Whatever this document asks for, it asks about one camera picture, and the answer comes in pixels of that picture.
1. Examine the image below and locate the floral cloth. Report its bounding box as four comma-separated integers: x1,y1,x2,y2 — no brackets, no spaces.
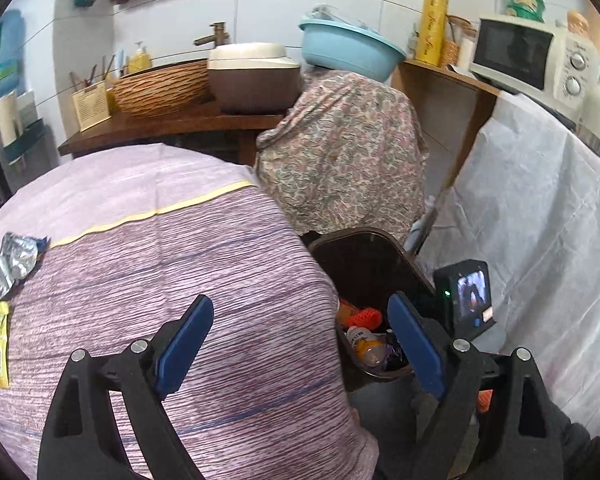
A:
254,69,431,251

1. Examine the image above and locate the tall yellow canister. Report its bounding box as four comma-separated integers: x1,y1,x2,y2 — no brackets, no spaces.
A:
414,0,452,68

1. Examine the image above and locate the wicker jar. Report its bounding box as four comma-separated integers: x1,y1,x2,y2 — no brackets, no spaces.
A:
439,14,477,70

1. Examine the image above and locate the wooden counter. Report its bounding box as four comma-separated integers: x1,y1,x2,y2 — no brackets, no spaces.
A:
58,100,291,166

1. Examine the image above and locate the wooden side cabinet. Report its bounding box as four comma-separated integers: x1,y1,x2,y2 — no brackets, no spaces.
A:
390,57,503,196

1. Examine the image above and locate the white bottle orange label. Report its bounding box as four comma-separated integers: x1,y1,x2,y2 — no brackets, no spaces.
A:
346,326,388,366

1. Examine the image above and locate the red mesh sleeve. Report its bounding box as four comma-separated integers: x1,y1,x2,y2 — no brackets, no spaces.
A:
347,306,383,331

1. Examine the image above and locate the white nonwoven cloth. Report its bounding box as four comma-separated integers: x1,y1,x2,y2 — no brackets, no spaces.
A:
415,91,600,438

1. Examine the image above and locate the brass faucet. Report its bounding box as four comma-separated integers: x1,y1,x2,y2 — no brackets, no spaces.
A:
193,21,228,49

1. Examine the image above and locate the blue silver snack wrapper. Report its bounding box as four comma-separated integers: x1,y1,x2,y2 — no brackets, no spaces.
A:
0,232,48,302

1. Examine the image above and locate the tan textured jar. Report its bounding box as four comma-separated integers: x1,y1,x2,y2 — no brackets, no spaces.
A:
566,10,592,36

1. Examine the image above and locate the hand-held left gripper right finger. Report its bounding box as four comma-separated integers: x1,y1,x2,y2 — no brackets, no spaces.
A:
386,292,565,480

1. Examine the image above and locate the black trash bin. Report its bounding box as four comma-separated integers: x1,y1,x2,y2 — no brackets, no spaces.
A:
305,227,451,480

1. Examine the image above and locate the white brown rice cooker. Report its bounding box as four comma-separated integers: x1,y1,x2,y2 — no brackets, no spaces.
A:
206,42,301,113

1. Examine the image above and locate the blue water jug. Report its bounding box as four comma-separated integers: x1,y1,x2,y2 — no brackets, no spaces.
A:
0,10,26,116

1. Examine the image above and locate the white microwave oven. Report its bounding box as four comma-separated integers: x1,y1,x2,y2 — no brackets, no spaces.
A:
469,12,600,116

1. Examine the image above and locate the yellow soap bottle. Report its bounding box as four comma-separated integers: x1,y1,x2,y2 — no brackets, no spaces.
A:
127,41,153,75

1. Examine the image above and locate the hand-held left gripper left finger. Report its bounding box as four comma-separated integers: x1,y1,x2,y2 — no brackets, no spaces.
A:
36,294,215,480

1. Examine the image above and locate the light blue basin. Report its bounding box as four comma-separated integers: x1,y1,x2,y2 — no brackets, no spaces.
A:
299,4,407,78

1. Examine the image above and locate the person's right forearm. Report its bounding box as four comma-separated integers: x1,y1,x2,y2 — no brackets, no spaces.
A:
542,395,598,480

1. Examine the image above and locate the purple striped tablecloth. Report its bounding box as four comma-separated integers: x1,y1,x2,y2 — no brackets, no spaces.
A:
0,142,381,480

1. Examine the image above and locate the woven basket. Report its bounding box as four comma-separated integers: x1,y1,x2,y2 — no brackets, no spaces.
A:
111,59,213,118

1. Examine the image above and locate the beige chopstick holder box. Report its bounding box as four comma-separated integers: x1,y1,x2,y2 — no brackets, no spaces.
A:
70,55,113,131

